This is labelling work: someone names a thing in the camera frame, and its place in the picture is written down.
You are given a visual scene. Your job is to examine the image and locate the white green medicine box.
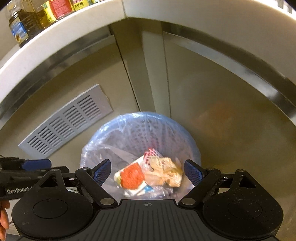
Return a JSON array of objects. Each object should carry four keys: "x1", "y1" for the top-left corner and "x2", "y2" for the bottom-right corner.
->
[{"x1": 113, "y1": 156, "x2": 153, "y2": 197}]

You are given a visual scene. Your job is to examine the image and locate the orange mesh scrubber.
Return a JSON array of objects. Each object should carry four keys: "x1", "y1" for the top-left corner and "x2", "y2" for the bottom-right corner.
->
[{"x1": 120, "y1": 162, "x2": 144, "y2": 190}]

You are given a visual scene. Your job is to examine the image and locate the yellow plastic bag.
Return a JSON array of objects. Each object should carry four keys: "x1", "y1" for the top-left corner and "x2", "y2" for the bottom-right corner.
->
[{"x1": 142, "y1": 157, "x2": 183, "y2": 187}]

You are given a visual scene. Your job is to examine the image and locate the blue white wrapper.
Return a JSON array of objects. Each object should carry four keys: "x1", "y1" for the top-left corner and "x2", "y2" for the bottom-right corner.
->
[{"x1": 142, "y1": 185, "x2": 154, "y2": 194}]

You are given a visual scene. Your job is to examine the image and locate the white foam net sleeve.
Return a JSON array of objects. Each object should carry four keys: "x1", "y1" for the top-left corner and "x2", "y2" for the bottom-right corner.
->
[{"x1": 144, "y1": 148, "x2": 163, "y2": 162}]

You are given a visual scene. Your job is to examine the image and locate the blue mesh trash bin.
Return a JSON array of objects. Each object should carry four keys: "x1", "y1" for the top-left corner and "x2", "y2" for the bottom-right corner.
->
[{"x1": 80, "y1": 112, "x2": 201, "y2": 201}]

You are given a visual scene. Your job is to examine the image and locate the person left hand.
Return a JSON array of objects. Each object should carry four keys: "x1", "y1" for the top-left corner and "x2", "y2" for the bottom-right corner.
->
[{"x1": 0, "y1": 200, "x2": 10, "y2": 240}]

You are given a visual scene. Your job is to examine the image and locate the cabinet vent grille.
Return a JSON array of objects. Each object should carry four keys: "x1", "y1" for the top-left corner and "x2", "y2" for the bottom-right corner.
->
[{"x1": 18, "y1": 84, "x2": 113, "y2": 159}]

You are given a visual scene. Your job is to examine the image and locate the dark oil bottle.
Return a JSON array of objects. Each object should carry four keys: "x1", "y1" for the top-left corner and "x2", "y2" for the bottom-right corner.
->
[{"x1": 6, "y1": 0, "x2": 43, "y2": 48}]

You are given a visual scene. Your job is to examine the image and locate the tall soybean paste jar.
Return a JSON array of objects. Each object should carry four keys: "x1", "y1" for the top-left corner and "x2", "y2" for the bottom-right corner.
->
[{"x1": 72, "y1": 0, "x2": 90, "y2": 11}]

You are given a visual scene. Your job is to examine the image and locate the soy sauce bottle red handle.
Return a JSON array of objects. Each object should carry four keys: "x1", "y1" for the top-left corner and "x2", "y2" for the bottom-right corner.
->
[{"x1": 42, "y1": 0, "x2": 74, "y2": 23}]

